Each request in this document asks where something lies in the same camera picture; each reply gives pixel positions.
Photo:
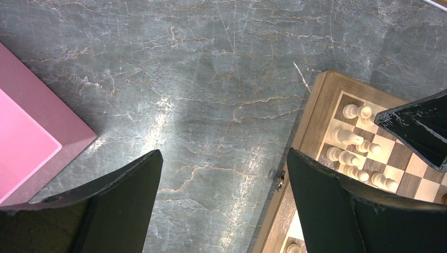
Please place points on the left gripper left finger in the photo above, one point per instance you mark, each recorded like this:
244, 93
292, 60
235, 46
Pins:
108, 214

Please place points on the wooden chess board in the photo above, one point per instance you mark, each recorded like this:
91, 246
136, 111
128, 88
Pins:
381, 161

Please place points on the white chess piece tall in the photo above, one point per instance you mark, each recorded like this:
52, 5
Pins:
345, 136

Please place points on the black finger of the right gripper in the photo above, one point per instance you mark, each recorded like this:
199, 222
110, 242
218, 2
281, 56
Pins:
421, 126

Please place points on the pink tray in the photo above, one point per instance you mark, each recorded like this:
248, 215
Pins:
40, 134

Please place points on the white pawn corner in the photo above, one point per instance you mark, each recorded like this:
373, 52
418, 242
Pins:
351, 111

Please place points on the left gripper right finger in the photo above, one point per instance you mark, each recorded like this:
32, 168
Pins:
340, 214

